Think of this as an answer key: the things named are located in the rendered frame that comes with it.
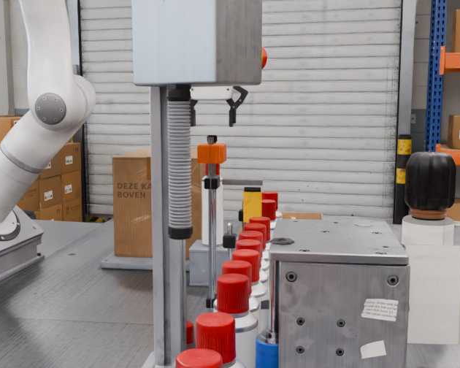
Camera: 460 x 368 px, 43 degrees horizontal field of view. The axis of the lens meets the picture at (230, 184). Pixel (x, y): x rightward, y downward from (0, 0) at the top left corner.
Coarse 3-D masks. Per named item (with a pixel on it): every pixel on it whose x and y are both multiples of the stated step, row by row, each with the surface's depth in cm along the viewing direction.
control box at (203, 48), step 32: (160, 0) 80; (192, 0) 76; (224, 0) 75; (256, 0) 79; (160, 32) 81; (192, 32) 77; (224, 32) 75; (256, 32) 80; (160, 64) 82; (192, 64) 78; (224, 64) 76; (256, 64) 81
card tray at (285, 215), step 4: (284, 212) 212; (288, 212) 212; (292, 212) 212; (296, 212) 211; (300, 212) 211; (304, 212) 211; (308, 212) 211; (312, 212) 211; (284, 216) 212; (288, 216) 212; (292, 216) 212; (296, 216) 212; (300, 216) 211; (304, 216) 211; (308, 216) 211; (312, 216) 211; (316, 216) 211; (320, 216) 210
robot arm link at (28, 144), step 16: (80, 80) 143; (16, 128) 142; (32, 128) 143; (0, 144) 143; (16, 144) 139; (32, 144) 140; (48, 144) 144; (64, 144) 148; (16, 160) 140; (32, 160) 141; (48, 160) 144
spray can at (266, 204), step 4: (264, 200) 107; (268, 200) 107; (272, 200) 107; (264, 204) 105; (268, 204) 105; (272, 204) 105; (264, 208) 105; (268, 208) 105; (272, 208) 106; (264, 212) 105; (268, 212) 105; (272, 212) 106; (264, 216) 105; (268, 216) 105; (272, 216) 106; (272, 220) 106; (272, 224) 105; (272, 228) 105; (272, 232) 105
